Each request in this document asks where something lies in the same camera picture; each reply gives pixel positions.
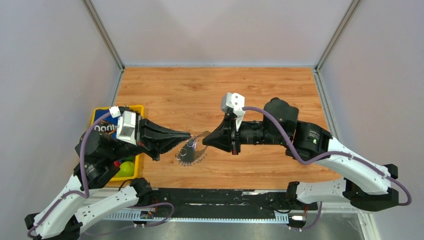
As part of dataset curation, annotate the silver metal keyring holder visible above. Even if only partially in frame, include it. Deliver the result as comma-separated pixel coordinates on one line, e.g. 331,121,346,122
175,131,211,167

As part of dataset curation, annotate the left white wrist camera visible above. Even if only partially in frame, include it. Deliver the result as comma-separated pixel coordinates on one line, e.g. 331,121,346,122
109,106,137,145

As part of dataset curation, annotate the blue Doritos chip bag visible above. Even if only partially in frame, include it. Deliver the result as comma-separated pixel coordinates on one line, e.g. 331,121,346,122
89,107,119,140

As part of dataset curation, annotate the green apple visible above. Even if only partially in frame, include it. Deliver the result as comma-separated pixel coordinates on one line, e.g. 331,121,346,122
114,161,135,178

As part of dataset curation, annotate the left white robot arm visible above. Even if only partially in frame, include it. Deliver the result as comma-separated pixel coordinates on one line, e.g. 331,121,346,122
24,111,191,240

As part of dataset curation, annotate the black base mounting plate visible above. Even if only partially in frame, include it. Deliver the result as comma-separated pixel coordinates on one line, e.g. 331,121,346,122
135,188,318,219

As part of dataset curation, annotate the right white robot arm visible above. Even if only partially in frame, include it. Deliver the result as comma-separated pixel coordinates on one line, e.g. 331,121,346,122
202,93,400,212

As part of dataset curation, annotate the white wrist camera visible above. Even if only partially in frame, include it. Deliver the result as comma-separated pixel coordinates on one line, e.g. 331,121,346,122
220,92,246,132
109,106,137,145

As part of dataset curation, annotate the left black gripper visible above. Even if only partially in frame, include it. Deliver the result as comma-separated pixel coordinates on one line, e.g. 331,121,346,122
107,114,192,162

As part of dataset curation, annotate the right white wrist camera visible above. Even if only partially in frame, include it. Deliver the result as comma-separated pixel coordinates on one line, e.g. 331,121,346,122
220,92,246,132

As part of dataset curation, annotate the yellow plastic bin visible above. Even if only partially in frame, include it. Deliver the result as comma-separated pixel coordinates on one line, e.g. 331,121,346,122
74,105,145,188

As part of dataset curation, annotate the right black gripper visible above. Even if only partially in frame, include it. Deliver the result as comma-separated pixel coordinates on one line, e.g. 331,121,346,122
202,112,286,156

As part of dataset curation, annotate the white slotted cable duct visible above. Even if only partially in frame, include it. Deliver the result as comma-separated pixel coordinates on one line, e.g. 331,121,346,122
103,209,289,224

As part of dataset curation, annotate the blue headed key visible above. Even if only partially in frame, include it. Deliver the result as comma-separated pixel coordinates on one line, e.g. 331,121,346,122
192,139,198,149

